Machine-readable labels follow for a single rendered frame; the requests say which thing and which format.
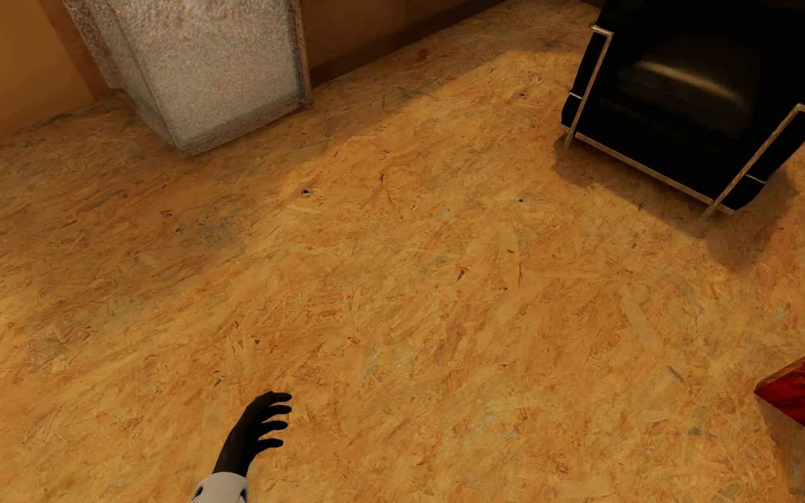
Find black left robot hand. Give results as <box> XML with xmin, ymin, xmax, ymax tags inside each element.
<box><xmin>213</xmin><ymin>391</ymin><xmax>293</xmax><ymax>479</ymax></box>

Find black leather armchair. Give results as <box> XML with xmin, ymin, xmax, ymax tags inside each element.
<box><xmin>559</xmin><ymin>0</ymin><xmax>805</xmax><ymax>215</ymax></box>

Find grey speckled stone cabinet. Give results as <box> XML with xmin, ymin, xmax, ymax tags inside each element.
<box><xmin>61</xmin><ymin>0</ymin><xmax>314</xmax><ymax>158</ymax></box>

